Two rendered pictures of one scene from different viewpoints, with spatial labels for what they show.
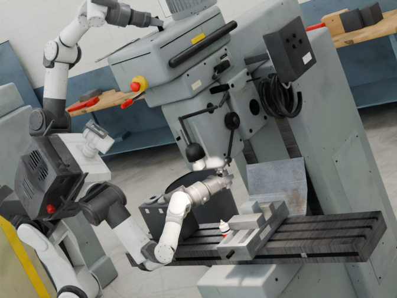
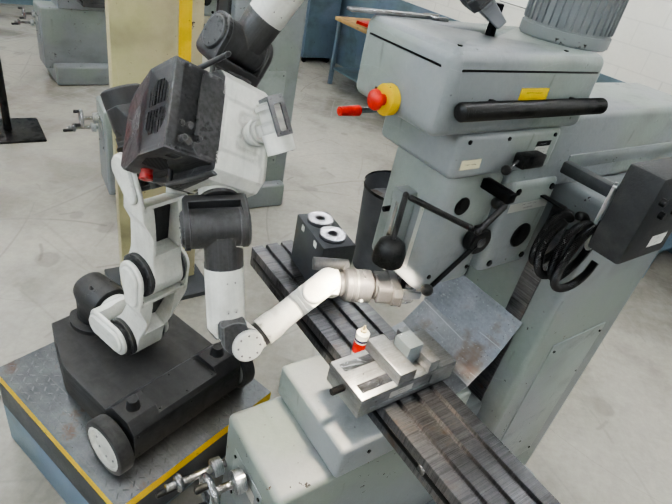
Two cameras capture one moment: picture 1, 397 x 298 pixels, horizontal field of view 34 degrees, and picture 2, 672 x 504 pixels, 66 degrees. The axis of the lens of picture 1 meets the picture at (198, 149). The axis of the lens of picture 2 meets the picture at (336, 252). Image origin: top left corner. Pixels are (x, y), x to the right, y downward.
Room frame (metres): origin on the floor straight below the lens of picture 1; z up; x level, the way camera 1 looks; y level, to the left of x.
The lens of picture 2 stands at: (1.40, 0.00, 2.04)
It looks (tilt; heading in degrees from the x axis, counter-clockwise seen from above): 33 degrees down; 8
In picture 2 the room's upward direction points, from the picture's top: 12 degrees clockwise
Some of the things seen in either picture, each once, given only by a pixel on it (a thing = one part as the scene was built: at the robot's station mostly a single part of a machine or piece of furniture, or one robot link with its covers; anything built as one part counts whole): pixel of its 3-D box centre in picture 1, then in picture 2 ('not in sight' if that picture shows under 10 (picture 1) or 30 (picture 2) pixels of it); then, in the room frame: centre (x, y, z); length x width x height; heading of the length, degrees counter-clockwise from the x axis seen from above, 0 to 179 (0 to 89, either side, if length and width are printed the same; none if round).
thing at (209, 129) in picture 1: (203, 126); (433, 212); (2.58, -0.05, 1.47); 0.21 x 0.19 x 0.32; 48
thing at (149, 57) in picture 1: (171, 48); (481, 73); (2.59, -0.06, 1.81); 0.47 x 0.26 x 0.16; 138
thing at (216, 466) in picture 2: not in sight; (191, 477); (2.28, 0.41, 0.54); 0.22 x 0.06 x 0.06; 138
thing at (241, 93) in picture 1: (227, 107); (485, 203); (2.72, -0.18, 1.47); 0.24 x 0.19 x 0.26; 48
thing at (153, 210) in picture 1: (168, 216); (321, 250); (2.91, 0.26, 1.06); 0.22 x 0.12 x 0.20; 41
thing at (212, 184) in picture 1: (207, 188); (375, 287); (2.54, 0.03, 1.23); 0.13 x 0.12 x 0.10; 23
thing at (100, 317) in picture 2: not in sight; (130, 322); (2.67, 0.86, 0.68); 0.21 x 0.20 x 0.13; 67
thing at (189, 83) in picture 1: (188, 75); (470, 131); (2.61, -0.08, 1.68); 0.34 x 0.24 x 0.10; 138
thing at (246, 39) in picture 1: (244, 42); (580, 129); (2.95, -0.39, 1.66); 0.80 x 0.23 x 0.20; 138
